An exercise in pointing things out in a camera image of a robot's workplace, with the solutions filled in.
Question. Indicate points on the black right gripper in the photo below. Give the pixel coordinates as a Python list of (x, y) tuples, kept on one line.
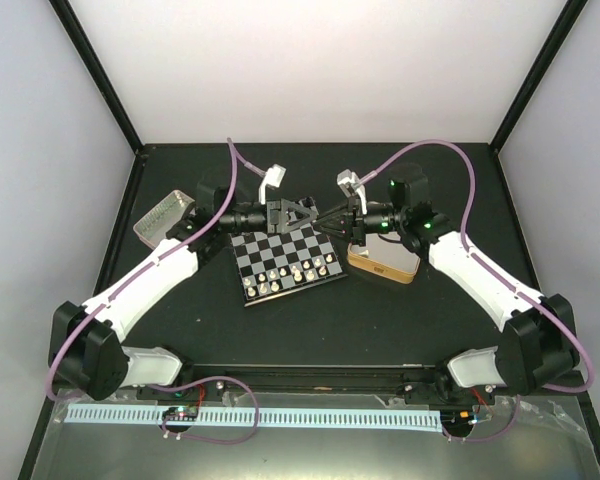
[(342, 213)]

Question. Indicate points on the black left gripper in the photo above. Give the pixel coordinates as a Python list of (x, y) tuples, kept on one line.
[(277, 216)]

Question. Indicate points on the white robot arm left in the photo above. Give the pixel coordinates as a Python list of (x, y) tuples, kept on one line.
[(87, 340)]

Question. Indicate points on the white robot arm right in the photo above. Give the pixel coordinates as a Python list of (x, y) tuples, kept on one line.
[(535, 345)]

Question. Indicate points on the black white chessboard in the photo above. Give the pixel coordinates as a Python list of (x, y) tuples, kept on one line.
[(257, 253)]

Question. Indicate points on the gold metal tin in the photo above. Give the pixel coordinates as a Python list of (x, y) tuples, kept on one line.
[(384, 255)]

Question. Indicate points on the pink metal tin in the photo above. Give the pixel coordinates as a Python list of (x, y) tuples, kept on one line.
[(151, 229)]

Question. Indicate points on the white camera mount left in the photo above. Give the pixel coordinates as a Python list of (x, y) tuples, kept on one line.
[(272, 179)]

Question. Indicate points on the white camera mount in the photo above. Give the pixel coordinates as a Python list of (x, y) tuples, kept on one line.
[(272, 179), (350, 184)]

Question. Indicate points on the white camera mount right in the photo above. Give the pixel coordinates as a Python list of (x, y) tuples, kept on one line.
[(350, 184)]

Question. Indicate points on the black front rail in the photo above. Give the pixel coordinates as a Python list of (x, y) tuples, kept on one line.
[(414, 383)]

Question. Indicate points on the white slotted cable duct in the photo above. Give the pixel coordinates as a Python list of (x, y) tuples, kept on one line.
[(245, 417)]

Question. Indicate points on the black frame post left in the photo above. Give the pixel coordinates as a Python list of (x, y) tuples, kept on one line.
[(83, 46)]

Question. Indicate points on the black frame post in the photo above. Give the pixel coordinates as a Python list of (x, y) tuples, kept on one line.
[(83, 46), (549, 50)]

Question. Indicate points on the black frame post right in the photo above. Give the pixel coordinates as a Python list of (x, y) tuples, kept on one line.
[(549, 50)]

